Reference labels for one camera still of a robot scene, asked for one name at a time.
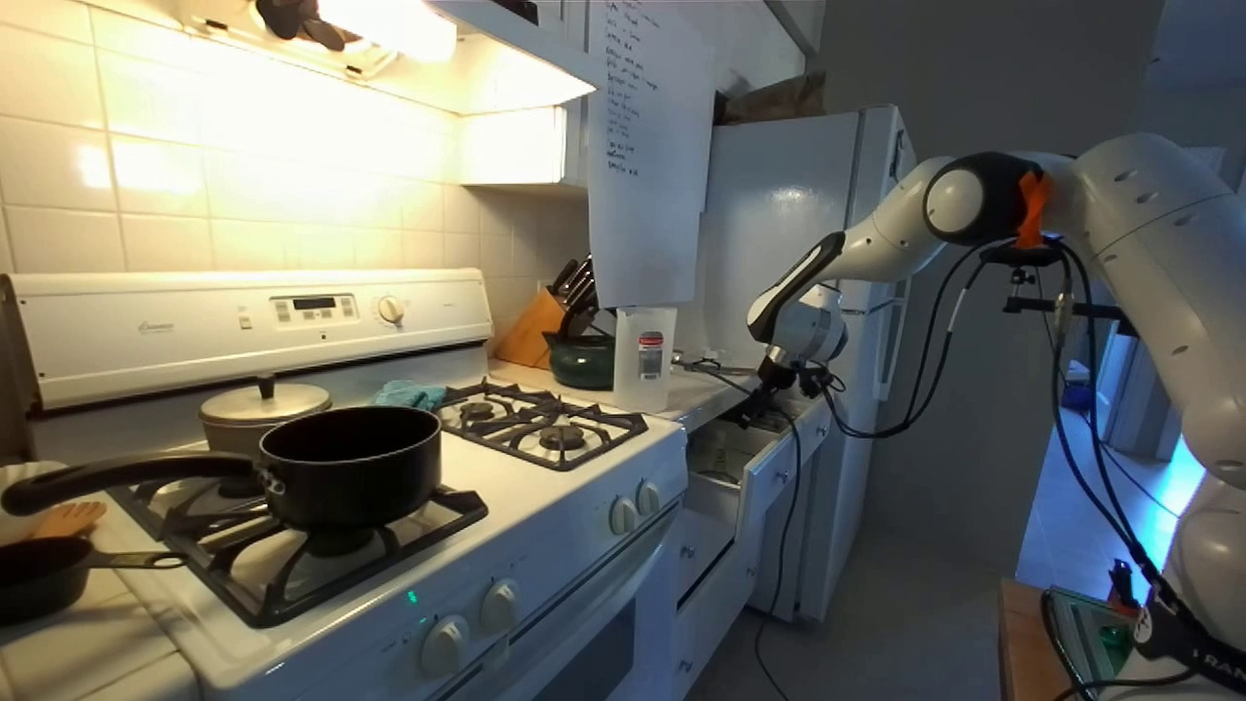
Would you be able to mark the wooden knife block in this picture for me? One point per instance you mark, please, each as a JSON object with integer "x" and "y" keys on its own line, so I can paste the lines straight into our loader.
{"x": 532, "y": 338}

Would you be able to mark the dark fixture under hood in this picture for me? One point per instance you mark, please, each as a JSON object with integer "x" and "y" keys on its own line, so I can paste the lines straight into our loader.
{"x": 292, "y": 20}

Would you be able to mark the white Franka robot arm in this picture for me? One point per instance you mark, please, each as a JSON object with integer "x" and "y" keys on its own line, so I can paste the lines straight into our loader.
{"x": 1171, "y": 260}

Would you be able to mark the wooden spatula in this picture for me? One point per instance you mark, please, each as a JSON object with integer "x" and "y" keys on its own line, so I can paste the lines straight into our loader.
{"x": 64, "y": 518}

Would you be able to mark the white bottom drawer front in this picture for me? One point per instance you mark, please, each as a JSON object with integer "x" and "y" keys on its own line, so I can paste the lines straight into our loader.
{"x": 714, "y": 636}

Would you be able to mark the narrow white drawer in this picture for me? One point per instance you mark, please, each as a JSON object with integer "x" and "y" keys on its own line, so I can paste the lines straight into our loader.
{"x": 767, "y": 481}

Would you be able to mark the white range hood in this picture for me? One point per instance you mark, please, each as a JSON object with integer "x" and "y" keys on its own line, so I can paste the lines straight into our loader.
{"x": 519, "y": 83}

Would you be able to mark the white gas stove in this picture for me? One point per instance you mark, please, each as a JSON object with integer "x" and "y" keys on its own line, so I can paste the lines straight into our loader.
{"x": 547, "y": 518}

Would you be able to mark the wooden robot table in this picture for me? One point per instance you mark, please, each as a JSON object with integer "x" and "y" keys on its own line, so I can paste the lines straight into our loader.
{"x": 1026, "y": 647}

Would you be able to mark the black frying pan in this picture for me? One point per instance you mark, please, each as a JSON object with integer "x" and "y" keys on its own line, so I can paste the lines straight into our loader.
{"x": 39, "y": 579}

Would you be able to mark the teal cloth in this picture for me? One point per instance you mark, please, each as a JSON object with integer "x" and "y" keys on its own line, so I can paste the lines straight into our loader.
{"x": 413, "y": 396}

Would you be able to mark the white wall cabinet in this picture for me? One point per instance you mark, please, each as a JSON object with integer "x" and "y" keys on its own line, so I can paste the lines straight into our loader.
{"x": 519, "y": 144}

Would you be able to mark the metal mounting frame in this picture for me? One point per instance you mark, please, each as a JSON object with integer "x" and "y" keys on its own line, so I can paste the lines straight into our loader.
{"x": 1091, "y": 644}

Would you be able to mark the black saucepan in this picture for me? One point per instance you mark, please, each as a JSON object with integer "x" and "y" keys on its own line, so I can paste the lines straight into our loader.
{"x": 351, "y": 470}

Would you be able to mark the blue bin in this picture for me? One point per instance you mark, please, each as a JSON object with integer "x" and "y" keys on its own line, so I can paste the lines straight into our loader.
{"x": 1076, "y": 391}

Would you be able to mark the dark round bowl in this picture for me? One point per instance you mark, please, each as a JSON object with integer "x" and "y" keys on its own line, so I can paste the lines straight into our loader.
{"x": 580, "y": 364}

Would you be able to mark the white paper sheet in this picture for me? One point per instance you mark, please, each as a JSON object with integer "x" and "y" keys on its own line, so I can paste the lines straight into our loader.
{"x": 648, "y": 156}

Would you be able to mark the cardboard box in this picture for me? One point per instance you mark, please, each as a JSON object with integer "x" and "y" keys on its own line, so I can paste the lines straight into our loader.
{"x": 773, "y": 104}

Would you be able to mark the white refrigerator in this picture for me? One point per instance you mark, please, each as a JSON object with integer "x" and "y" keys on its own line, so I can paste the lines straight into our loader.
{"x": 766, "y": 182}

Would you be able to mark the small pot with lid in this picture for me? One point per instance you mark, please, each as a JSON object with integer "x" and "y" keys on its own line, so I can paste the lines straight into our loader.
{"x": 257, "y": 411}

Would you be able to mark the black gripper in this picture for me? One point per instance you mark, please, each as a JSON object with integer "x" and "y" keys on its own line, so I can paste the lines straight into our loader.
{"x": 799, "y": 378}

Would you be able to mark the black camera stand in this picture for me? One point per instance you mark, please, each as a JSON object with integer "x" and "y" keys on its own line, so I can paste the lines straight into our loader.
{"x": 1039, "y": 307}

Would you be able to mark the translucent white plastic pitcher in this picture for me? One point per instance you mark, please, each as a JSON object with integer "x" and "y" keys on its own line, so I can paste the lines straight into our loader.
{"x": 644, "y": 374}

